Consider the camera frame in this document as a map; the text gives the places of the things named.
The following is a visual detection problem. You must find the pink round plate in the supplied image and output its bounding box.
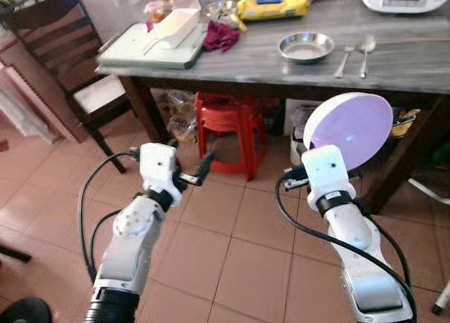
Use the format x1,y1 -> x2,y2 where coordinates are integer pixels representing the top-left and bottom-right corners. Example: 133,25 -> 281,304
302,93 -> 394,171

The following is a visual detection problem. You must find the clear plastic bag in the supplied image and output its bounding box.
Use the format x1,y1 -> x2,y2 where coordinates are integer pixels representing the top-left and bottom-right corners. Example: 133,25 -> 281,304
165,89 -> 200,144

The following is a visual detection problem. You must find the grey wooden dining table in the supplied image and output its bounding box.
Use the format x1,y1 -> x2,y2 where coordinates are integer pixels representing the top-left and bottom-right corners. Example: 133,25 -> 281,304
94,0 -> 450,215

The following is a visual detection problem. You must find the red plastic stool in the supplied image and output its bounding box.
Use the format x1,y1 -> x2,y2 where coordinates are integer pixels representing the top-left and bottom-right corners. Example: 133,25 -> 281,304
194,91 -> 269,182

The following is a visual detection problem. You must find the yellow snack bag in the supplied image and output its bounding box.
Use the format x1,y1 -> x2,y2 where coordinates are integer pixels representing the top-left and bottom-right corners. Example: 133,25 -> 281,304
390,108 -> 423,139

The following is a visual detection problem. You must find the pale green tray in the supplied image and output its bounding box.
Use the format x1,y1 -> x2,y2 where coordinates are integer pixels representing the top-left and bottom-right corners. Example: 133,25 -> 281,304
96,22 -> 209,71

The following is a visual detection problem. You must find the steel fork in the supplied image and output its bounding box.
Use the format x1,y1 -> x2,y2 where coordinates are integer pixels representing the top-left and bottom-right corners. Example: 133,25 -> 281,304
334,46 -> 355,80

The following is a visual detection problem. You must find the white oblong plastic container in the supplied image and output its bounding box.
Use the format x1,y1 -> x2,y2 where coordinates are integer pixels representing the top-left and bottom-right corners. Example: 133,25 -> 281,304
143,8 -> 203,56

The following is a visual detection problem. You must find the maroon cloth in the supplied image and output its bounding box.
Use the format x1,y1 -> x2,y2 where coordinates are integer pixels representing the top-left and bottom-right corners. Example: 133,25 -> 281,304
202,20 -> 242,54

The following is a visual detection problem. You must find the steel spoon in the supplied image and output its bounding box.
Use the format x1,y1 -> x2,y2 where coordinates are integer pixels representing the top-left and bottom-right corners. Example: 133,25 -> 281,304
358,34 -> 378,80

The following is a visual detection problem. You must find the clear tub with red food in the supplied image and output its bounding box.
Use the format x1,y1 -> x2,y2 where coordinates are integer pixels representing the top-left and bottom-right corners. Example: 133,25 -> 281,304
143,1 -> 174,25

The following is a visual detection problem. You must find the steel bowl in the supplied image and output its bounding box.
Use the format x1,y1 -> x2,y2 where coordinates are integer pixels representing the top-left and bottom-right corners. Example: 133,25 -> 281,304
278,32 -> 335,64

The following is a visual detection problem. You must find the glass bowl with food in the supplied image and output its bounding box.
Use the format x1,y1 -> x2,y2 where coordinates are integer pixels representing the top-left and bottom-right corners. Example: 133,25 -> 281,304
205,0 -> 240,25

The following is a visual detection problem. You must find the dark wooden chair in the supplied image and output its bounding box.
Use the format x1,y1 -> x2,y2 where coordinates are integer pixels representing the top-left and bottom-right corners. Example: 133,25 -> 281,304
0,0 -> 139,175

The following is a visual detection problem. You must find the white metal stand leg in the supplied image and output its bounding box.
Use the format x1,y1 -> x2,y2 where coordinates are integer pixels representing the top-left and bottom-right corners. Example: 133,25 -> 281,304
409,178 -> 450,317

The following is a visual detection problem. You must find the yellow wet wipes pack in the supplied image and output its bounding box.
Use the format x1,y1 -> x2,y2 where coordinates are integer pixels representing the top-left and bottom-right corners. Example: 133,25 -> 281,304
236,0 -> 311,23

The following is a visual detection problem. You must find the black robot foot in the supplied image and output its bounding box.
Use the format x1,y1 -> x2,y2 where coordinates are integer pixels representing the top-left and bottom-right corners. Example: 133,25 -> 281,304
0,297 -> 54,323

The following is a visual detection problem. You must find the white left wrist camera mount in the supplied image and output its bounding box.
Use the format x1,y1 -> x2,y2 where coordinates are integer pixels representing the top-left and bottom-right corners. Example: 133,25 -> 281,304
139,143 -> 184,197

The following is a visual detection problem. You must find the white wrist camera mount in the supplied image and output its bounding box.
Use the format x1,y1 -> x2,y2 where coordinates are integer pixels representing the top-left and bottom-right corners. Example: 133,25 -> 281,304
301,144 -> 356,211
139,143 -> 184,197

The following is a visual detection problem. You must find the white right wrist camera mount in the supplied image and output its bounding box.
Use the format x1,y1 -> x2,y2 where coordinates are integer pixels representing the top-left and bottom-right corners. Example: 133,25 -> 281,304
301,144 -> 356,211

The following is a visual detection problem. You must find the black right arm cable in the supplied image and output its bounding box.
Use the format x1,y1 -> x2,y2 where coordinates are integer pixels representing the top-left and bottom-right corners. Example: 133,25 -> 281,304
274,165 -> 419,323

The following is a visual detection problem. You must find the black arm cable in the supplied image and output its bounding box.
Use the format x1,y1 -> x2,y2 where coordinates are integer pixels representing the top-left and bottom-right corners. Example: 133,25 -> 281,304
274,165 -> 419,323
77,150 -> 142,283

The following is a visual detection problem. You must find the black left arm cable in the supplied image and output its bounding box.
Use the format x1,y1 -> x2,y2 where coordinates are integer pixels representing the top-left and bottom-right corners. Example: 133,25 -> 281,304
77,150 -> 142,283

